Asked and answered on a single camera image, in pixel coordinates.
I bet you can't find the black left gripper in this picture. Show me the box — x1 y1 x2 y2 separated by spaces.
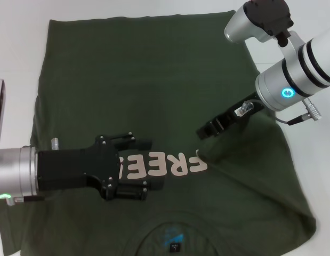
36 131 166 202

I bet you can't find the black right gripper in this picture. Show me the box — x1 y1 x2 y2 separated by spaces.
196 91 266 140

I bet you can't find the dark green FREE t-shirt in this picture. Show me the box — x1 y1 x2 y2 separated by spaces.
0 10 317 256

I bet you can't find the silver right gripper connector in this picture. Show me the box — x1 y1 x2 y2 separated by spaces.
235 102 255 117

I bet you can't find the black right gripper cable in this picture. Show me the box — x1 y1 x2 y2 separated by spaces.
244 98 323 126

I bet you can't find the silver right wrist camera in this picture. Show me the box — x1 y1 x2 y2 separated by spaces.
224 0 294 44

